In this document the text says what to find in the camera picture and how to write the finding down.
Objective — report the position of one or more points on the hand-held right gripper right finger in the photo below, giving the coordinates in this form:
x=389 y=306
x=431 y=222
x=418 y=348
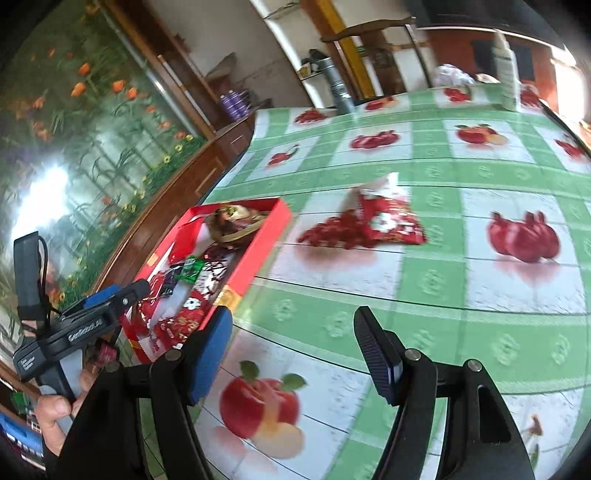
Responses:
x=376 y=355

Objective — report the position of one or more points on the large red snack packet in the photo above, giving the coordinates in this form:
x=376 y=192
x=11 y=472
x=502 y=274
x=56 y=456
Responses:
x=182 y=327

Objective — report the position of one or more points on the white plastic bottle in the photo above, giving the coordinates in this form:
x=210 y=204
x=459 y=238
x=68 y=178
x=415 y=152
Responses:
x=506 y=69

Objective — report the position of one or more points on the red white patterned candy packet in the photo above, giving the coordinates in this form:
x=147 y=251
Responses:
x=214 y=272

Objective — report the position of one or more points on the grey metal flashlight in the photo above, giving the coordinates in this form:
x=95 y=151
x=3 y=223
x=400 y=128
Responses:
x=340 y=90

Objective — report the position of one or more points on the brown gold snack packet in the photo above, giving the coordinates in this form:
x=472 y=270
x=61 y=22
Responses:
x=235 y=224

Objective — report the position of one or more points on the wooden chair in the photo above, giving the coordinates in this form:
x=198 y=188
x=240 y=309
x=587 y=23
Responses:
x=383 y=60

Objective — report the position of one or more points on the person's left hand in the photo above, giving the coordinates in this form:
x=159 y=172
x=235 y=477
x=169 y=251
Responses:
x=53 y=420

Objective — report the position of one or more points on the black snack packet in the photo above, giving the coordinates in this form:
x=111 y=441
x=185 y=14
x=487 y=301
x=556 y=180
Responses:
x=171 y=279

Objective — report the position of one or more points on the low wooden cabinet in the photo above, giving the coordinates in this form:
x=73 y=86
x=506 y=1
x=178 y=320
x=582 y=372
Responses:
x=231 y=136

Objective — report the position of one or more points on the pink white snack packet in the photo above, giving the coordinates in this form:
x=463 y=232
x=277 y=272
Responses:
x=385 y=184

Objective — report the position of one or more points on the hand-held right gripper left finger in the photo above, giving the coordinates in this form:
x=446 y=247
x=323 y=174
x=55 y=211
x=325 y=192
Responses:
x=210 y=360

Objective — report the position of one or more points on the small red flower packet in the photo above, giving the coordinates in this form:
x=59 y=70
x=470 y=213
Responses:
x=392 y=221

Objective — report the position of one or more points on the green candy packet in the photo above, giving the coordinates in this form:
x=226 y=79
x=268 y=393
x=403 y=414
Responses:
x=191 y=270

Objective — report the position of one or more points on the flower wall mural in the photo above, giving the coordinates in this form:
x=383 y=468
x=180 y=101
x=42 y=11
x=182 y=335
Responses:
x=92 y=115

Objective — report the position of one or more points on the beige crumpled bag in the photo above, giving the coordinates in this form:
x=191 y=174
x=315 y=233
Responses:
x=487 y=78

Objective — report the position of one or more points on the green checked fruit tablecloth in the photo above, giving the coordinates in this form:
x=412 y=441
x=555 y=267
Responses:
x=461 y=286

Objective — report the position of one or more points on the red gift box tray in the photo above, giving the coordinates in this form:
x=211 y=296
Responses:
x=258 y=249

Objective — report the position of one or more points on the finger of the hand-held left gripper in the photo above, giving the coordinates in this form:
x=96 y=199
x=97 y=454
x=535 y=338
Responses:
x=99 y=297
x=131 y=295

